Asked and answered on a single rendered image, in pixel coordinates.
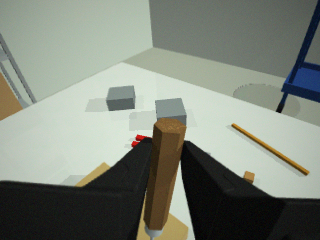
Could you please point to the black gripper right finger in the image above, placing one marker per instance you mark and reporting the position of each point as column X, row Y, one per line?
column 224, row 206

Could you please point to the tan rectangular wooden panel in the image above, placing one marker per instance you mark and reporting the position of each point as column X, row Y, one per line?
column 174, row 229

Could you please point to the brown hexagonal wooden handle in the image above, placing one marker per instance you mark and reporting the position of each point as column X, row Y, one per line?
column 167, row 143

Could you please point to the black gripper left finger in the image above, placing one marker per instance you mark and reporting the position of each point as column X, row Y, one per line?
column 107, row 208

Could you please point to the dark grey block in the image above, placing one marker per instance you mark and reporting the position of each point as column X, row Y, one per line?
column 171, row 108
column 120, row 98

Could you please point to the orange thin rod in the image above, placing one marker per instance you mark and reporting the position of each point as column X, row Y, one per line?
column 272, row 150

